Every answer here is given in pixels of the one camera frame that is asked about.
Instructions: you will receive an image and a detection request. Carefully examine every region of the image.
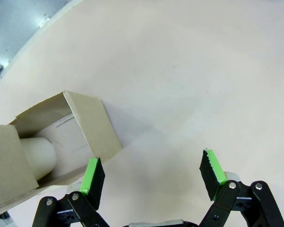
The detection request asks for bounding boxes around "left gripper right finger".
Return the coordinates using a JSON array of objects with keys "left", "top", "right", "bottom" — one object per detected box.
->
[{"left": 198, "top": 148, "right": 284, "bottom": 227}]

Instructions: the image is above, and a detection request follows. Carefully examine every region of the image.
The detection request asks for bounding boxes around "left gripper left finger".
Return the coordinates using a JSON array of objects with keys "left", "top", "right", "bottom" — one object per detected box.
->
[{"left": 32, "top": 157, "right": 110, "bottom": 227}]

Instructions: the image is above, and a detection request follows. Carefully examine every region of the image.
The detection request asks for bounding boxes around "white lidded paper cup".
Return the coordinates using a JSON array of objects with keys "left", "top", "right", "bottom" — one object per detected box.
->
[{"left": 19, "top": 136, "right": 57, "bottom": 182}]

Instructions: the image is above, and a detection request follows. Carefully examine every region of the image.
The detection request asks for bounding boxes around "brown cardboard cup carrier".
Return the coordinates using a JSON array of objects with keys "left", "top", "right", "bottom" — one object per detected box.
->
[{"left": 0, "top": 89, "right": 124, "bottom": 212}]

